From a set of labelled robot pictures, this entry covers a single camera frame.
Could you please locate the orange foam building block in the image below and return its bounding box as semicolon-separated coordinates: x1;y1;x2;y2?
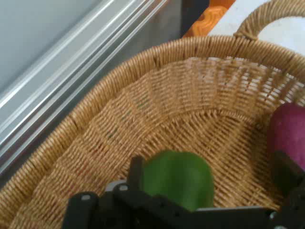
183;0;236;38

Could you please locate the green toy bell pepper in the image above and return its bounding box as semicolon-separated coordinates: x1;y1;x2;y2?
140;150;215;212

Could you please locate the woven wicker basket with handles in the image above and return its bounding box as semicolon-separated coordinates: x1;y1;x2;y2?
0;0;305;229

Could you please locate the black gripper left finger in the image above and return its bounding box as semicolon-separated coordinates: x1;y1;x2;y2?
127;156;145;191

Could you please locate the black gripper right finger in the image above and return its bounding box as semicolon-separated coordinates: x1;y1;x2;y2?
271;150;305;198

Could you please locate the magenta oval toy vegetable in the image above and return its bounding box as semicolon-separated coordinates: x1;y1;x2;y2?
266;102;305;171

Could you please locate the aluminium frame rail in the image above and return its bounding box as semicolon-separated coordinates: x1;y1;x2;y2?
0;0;171;176

